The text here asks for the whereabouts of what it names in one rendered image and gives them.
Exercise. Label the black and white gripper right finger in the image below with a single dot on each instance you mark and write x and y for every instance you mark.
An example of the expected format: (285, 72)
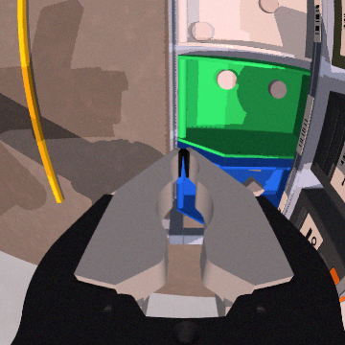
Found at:
(250, 247)

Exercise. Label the yellow bar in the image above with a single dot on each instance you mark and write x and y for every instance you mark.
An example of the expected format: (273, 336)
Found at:
(27, 77)

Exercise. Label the grey metal shelf rack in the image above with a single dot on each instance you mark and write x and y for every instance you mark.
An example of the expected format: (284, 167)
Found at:
(319, 90)

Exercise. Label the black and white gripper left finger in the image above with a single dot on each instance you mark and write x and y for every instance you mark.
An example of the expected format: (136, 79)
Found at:
(117, 246)

